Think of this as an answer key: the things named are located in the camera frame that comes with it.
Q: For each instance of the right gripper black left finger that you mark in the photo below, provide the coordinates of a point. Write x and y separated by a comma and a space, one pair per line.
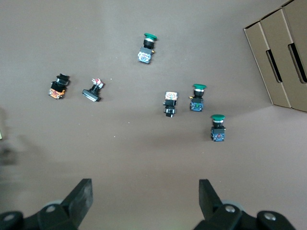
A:
79, 203

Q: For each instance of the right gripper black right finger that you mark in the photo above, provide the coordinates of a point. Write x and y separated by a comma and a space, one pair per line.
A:
211, 203

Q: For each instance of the green mushroom pushbutton blue block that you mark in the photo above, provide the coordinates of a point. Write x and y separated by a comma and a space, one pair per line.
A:
197, 98
146, 50
218, 129

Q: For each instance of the brown cardboard box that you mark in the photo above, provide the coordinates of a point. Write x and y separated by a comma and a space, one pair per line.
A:
275, 52

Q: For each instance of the black flat-head switch red terminals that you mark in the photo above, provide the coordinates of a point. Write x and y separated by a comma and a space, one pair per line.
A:
92, 91

